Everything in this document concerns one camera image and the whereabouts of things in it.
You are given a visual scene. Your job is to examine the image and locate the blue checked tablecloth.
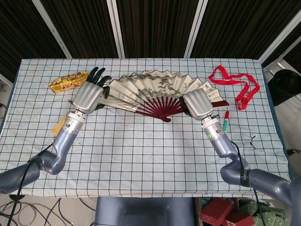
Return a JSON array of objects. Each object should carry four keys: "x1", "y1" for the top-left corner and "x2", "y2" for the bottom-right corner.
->
[{"x1": 0, "y1": 57, "x2": 293, "y2": 198}]

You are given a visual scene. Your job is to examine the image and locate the blue-grey robot torso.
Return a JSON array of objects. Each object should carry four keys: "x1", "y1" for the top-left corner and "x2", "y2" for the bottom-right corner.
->
[{"x1": 95, "y1": 197, "x2": 196, "y2": 226}]

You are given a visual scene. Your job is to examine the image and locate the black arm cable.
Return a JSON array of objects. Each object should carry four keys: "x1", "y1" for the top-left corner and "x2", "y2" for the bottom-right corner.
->
[
  {"x1": 231, "y1": 140, "x2": 262, "y2": 226},
  {"x1": 9, "y1": 144, "x2": 55, "y2": 226}
]

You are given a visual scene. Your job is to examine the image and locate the white partition post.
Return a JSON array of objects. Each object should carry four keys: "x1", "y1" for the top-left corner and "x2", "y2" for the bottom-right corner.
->
[
  {"x1": 258, "y1": 13, "x2": 301, "y2": 65},
  {"x1": 107, "y1": 0, "x2": 125, "y2": 59},
  {"x1": 36, "y1": 0, "x2": 72, "y2": 59},
  {"x1": 184, "y1": 0, "x2": 209, "y2": 59}
]

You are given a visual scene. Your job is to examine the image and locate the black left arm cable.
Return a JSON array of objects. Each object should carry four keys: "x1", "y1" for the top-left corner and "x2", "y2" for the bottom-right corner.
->
[{"x1": 9, "y1": 144, "x2": 55, "y2": 226}]

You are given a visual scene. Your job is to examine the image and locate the black floor cable bundle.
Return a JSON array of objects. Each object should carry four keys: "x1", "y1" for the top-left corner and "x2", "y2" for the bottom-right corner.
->
[{"x1": 0, "y1": 194, "x2": 97, "y2": 226}]

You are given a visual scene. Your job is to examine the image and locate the black round bin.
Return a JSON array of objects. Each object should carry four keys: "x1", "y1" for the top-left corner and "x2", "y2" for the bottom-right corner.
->
[{"x1": 268, "y1": 69, "x2": 301, "y2": 106}]

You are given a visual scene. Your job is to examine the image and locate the green patterned bag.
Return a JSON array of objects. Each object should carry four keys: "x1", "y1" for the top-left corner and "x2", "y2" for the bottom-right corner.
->
[{"x1": 239, "y1": 199, "x2": 289, "y2": 226}]

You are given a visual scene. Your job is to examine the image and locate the gold snack package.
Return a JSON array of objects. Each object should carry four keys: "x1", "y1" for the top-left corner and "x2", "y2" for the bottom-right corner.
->
[{"x1": 48, "y1": 72, "x2": 89, "y2": 93}]

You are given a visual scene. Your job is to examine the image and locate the red and green marker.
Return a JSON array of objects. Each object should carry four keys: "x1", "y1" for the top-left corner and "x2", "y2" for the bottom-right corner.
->
[{"x1": 222, "y1": 110, "x2": 230, "y2": 132}]

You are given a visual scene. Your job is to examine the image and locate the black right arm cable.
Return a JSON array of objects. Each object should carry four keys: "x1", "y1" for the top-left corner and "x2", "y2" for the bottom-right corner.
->
[{"x1": 231, "y1": 140, "x2": 262, "y2": 226}]

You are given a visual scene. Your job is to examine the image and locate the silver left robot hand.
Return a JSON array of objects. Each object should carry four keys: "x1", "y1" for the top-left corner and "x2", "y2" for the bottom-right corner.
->
[{"x1": 68, "y1": 66, "x2": 113, "y2": 114}]

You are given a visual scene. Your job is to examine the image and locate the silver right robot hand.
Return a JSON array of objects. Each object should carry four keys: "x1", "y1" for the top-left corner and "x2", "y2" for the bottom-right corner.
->
[{"x1": 180, "y1": 89, "x2": 214, "y2": 120}]

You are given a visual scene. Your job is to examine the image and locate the paper folding fan red ribs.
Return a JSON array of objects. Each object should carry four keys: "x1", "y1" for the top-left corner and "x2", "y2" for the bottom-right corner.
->
[{"x1": 98, "y1": 69, "x2": 230, "y2": 123}]

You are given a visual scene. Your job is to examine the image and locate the red lanyard ribbon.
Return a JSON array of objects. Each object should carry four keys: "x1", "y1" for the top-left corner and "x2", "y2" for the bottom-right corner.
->
[{"x1": 208, "y1": 65, "x2": 260, "y2": 111}]

